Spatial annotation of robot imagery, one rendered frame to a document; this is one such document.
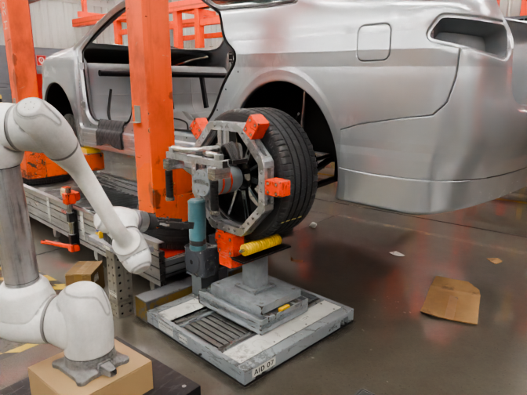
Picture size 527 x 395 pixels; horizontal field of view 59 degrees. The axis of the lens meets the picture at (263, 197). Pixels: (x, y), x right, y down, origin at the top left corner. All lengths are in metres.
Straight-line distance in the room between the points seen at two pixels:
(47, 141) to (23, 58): 2.92
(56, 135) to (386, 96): 1.34
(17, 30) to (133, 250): 2.90
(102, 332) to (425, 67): 1.54
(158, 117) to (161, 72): 0.23
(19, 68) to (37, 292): 2.89
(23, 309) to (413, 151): 1.56
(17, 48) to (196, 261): 2.43
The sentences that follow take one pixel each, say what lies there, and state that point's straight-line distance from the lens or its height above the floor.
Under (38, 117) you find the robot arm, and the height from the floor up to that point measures 1.21.
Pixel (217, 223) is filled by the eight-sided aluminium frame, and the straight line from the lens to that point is 2.37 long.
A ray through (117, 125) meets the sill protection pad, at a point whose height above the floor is 0.97.
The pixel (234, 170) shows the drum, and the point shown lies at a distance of 2.22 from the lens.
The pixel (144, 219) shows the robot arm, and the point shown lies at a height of 0.78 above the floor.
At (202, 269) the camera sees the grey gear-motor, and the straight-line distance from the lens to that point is 2.64.
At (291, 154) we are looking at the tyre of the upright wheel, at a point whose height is 0.98.
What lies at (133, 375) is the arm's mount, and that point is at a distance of 1.65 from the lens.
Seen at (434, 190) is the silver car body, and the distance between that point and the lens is 2.07.
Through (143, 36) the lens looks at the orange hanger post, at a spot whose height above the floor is 1.53.
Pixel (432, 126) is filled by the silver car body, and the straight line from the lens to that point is 2.03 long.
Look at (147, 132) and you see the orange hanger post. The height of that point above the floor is 1.05.
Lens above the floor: 1.29
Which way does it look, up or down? 14 degrees down
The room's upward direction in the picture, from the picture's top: straight up
